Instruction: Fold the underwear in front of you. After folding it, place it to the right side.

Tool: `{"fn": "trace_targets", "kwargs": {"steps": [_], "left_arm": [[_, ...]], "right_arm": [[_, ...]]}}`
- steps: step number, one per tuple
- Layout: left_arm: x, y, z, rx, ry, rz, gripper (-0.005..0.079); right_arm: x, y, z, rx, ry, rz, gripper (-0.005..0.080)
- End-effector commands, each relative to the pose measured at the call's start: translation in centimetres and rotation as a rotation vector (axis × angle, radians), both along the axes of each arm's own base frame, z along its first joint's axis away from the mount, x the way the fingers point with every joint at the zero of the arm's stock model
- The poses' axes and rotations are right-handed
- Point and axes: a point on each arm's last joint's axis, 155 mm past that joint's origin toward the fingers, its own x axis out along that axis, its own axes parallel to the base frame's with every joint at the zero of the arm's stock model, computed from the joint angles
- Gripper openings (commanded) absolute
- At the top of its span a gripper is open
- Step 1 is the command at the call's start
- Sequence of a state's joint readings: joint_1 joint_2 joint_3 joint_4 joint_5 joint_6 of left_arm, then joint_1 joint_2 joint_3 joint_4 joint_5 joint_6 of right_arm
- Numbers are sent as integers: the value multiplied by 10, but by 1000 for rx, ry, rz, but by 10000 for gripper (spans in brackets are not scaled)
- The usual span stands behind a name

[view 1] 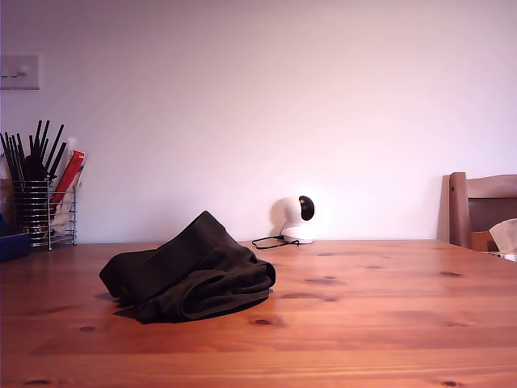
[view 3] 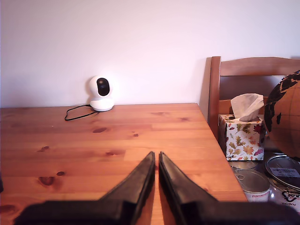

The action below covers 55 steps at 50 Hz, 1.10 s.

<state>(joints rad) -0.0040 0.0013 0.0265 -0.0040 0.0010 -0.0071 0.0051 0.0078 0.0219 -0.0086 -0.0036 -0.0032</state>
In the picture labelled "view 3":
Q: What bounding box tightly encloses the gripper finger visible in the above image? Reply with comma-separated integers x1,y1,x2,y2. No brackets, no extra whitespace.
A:
158,151,219,225
100,151,156,225

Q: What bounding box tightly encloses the plain metal can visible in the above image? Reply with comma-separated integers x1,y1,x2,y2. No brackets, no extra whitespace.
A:
231,160,258,171

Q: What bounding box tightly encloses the tin can red label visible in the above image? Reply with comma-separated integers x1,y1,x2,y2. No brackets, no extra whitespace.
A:
234,169,270,203

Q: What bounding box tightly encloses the leaf print tissue box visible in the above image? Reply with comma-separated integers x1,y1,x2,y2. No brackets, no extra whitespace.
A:
218,114,267,161

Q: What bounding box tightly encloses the wooden chair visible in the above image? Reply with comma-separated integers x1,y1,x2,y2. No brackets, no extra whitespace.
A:
199,55,300,144

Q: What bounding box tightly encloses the glass pot lid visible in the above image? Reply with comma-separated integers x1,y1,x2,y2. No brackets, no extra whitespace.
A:
265,154,300,191

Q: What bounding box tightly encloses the white tissue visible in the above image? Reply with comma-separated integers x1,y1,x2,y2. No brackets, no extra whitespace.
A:
230,93,265,122

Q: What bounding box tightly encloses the clear plastic packaging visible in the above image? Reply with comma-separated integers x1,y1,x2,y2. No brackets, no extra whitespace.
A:
269,187,300,208

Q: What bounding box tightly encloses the brown and black globe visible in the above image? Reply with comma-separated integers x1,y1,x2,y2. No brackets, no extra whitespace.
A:
264,69,300,162

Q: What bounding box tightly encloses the white security camera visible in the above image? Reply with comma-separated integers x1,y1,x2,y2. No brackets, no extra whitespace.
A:
88,75,116,112

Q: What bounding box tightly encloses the black security camera cable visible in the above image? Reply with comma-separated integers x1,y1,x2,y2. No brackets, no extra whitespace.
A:
64,105,100,121

